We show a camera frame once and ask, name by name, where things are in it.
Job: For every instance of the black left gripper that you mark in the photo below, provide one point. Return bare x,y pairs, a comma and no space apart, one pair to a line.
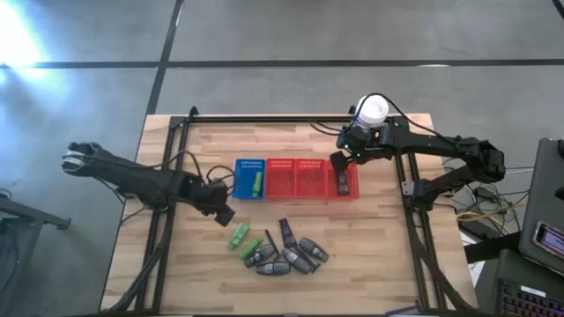
209,196

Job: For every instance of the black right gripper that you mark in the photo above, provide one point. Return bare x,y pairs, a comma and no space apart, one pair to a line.
363,145

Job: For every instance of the dark toiletry tube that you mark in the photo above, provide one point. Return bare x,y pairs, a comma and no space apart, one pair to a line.
343,185

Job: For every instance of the grey deodorant bottle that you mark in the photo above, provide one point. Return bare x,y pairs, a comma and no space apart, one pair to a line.
296,260
260,255
273,268

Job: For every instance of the teal cylindrical cup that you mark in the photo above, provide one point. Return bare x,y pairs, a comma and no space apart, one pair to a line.
313,249

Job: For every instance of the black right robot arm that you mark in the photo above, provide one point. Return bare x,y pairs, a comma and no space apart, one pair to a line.
440,145

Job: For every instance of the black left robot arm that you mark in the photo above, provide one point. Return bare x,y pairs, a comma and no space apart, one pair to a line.
132,176

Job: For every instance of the red plastic basket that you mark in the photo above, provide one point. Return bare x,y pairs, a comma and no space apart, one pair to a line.
310,180
280,180
353,187

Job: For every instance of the blue plastic basket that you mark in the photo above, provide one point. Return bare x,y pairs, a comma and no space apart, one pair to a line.
243,180

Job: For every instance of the white Lysol wipes canister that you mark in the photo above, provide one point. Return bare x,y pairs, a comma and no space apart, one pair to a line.
372,110

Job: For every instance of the silver foil pouch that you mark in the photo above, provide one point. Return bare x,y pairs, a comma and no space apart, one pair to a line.
287,231

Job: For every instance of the black side stand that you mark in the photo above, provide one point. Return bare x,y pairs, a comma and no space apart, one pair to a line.
26,216

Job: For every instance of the smartphone with lit screen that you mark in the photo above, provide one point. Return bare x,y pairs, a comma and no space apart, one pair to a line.
551,240

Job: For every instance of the keyboard with coloured keys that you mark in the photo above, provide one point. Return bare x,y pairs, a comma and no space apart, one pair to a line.
529,301

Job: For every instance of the black camera module board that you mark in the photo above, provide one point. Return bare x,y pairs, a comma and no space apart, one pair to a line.
408,188

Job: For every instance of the black aluminium table frame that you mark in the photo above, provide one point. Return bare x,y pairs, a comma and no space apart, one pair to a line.
264,119

